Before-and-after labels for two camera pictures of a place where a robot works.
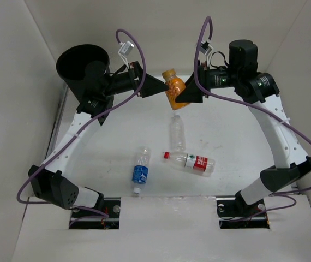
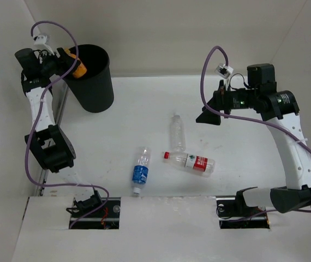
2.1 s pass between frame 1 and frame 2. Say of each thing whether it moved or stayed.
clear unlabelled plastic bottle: stayed
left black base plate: stayed
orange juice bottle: moved
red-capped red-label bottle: stayed
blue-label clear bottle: stayed
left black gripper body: moved
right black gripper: moved
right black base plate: stayed
